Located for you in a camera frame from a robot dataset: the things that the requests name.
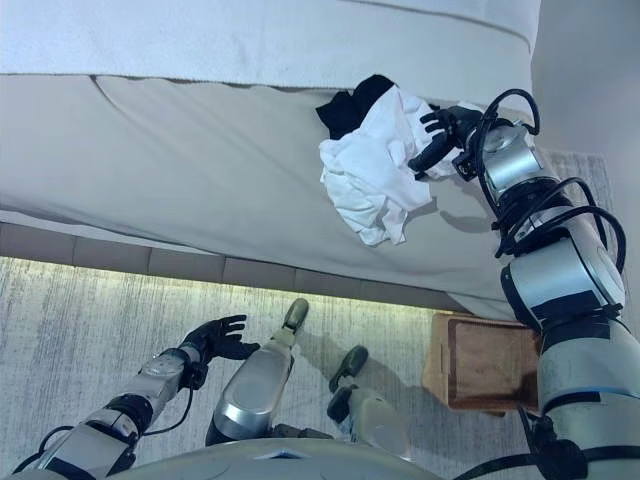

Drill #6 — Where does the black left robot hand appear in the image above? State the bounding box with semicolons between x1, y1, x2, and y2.
180;314;261;362

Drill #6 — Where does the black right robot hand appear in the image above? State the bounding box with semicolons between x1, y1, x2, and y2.
407;104;484;174

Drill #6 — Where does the black cotton shirt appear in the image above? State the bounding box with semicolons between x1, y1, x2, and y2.
314;73;441;141

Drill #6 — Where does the brown woven basket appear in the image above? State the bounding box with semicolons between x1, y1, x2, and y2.
422;312;544;419

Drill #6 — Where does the silver left robot leg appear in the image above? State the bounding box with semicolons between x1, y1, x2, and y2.
204;298;311;446

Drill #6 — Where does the silver robot leg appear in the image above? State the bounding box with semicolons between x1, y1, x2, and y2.
327;345;416;456
204;298;311;446

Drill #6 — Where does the white duvet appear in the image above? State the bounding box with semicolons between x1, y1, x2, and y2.
399;0;544;46

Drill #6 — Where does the grey robot torso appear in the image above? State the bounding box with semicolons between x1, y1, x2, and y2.
119;437;431;480

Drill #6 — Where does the large grey area rug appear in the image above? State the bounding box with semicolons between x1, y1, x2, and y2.
0;149;616;480

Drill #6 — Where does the silver right robot leg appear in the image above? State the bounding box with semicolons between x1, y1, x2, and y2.
327;345;416;456

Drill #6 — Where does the white textured blanket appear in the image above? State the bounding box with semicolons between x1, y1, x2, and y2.
0;0;534;94

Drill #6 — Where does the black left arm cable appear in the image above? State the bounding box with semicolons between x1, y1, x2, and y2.
37;384;196;451

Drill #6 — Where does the grey upholstered bed frame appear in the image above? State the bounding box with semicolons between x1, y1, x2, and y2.
0;222;451;309

